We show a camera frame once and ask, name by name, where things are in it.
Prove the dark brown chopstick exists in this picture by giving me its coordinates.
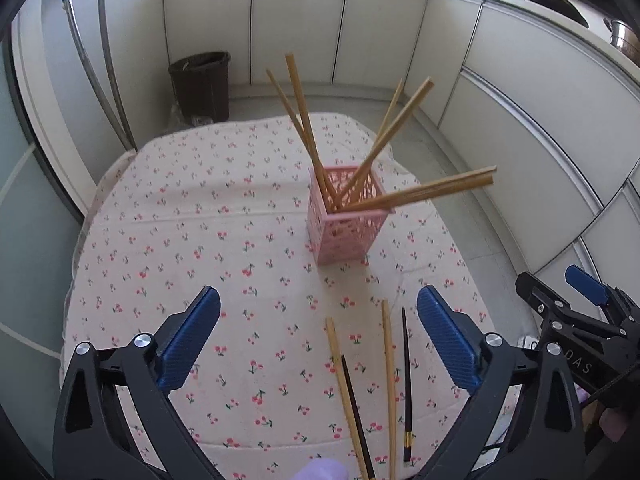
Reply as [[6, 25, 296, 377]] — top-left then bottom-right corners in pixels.
[[401, 307, 415, 462], [341, 355, 377, 480]]

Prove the brown trash bin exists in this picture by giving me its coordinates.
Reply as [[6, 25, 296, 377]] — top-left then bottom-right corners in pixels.
[[168, 51, 232, 123]]

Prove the pink perforated utensil holder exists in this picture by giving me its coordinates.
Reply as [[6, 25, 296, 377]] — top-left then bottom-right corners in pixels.
[[306, 165, 396, 266]]

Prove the steel pot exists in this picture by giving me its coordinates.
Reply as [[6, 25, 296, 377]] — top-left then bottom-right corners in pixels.
[[604, 17, 640, 61]]

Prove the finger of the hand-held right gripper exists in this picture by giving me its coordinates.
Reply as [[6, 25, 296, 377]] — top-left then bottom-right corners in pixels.
[[565, 265, 640, 322], [516, 271, 609, 347]]

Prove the cherry print tablecloth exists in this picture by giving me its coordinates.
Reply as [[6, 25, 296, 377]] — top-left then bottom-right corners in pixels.
[[62, 112, 521, 480]]

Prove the blue capped hose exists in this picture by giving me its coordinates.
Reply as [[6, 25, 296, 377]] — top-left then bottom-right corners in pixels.
[[56, 0, 133, 152]]

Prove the sliding glass door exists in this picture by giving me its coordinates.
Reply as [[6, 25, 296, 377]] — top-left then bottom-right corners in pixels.
[[0, 5, 96, 480]]

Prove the person's right hand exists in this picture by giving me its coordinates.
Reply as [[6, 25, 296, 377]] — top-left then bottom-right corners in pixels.
[[600, 407, 631, 443]]

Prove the white kitchen base cabinet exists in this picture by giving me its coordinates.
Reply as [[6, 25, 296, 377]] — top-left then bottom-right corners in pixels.
[[161, 0, 431, 88], [420, 0, 640, 291]]

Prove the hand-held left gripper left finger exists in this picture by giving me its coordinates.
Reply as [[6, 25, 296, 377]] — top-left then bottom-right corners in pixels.
[[52, 286, 223, 480]]

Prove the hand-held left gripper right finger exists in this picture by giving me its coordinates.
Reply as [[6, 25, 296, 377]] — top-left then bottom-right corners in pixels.
[[416, 286, 586, 480]]

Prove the black capped hose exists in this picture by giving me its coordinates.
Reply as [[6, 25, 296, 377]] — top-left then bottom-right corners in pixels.
[[92, 0, 139, 152]]

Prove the black cable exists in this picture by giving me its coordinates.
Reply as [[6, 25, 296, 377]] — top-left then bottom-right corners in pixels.
[[479, 370, 631, 456]]

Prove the person's left hand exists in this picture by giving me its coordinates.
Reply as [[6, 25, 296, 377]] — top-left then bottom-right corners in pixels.
[[295, 458, 348, 480]]

